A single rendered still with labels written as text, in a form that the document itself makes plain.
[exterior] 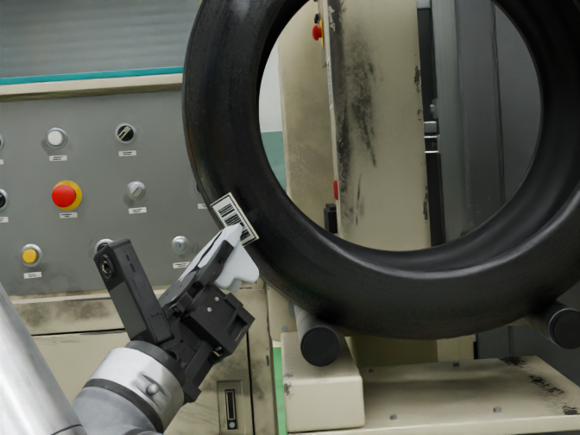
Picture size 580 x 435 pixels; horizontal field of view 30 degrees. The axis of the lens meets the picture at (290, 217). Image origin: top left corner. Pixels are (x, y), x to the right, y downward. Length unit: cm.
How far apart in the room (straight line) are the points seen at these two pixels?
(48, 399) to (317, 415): 44
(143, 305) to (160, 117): 85
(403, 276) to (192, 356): 25
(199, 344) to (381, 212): 53
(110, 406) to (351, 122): 69
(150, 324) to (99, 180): 85
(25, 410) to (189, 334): 30
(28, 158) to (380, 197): 66
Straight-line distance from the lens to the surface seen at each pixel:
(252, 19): 120
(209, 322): 111
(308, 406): 122
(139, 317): 109
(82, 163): 191
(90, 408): 103
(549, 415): 127
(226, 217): 122
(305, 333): 121
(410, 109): 158
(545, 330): 127
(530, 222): 150
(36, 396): 86
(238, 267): 116
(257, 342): 186
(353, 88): 157
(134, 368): 105
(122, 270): 109
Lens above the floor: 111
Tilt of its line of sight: 3 degrees down
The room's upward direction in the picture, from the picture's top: 4 degrees counter-clockwise
